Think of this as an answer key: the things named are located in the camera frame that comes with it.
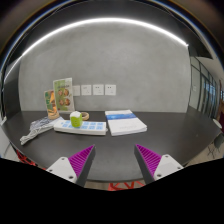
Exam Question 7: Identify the glass partition window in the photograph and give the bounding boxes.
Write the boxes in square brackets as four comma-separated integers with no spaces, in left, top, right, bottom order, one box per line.
[189,57,221,118]

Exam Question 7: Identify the ceiling light strip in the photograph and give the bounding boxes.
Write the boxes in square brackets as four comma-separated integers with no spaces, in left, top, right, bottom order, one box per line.
[3,17,189,84]

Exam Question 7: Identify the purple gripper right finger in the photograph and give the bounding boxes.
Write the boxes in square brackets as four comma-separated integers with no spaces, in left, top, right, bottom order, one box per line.
[134,144,183,184]

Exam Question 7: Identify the white wall switch plate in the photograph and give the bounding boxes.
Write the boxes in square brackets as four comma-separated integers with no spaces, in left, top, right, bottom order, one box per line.
[73,85,81,96]

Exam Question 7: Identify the white wall socket middle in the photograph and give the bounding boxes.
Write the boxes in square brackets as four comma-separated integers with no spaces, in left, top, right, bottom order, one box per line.
[93,84,104,95]

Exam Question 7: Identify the white wall socket left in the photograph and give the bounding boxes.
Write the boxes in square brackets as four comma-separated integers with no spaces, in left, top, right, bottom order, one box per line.
[81,85,92,96]

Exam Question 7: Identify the red chair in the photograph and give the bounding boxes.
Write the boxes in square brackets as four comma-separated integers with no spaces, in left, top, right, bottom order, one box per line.
[108,181,145,191]

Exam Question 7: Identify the tape roll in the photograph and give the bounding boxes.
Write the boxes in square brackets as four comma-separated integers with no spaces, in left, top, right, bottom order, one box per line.
[81,112,89,121]

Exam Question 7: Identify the orange menu card stand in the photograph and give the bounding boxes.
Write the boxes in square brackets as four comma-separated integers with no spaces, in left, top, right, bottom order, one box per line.
[44,90,59,120]

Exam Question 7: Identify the white wall socket right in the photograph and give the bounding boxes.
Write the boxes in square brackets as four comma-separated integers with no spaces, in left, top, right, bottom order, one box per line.
[105,84,116,96]

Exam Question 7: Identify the white power strip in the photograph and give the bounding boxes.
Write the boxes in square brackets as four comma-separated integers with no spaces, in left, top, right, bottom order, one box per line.
[54,120,107,135]

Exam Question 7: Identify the green white charger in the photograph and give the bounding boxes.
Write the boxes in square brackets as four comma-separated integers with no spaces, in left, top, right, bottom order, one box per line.
[70,111,83,127]

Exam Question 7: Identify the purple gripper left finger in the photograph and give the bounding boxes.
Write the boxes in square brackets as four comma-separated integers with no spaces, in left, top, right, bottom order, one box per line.
[47,145,95,187]

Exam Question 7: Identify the white wall socket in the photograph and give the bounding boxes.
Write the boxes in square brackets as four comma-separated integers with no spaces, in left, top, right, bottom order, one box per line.
[81,85,92,96]
[105,84,116,96]
[93,84,104,95]

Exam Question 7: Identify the stack of white booklets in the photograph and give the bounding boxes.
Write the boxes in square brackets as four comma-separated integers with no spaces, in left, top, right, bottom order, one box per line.
[105,110,147,136]

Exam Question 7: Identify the white coiled cable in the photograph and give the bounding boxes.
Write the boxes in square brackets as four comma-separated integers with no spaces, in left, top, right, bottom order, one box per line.
[19,116,64,146]

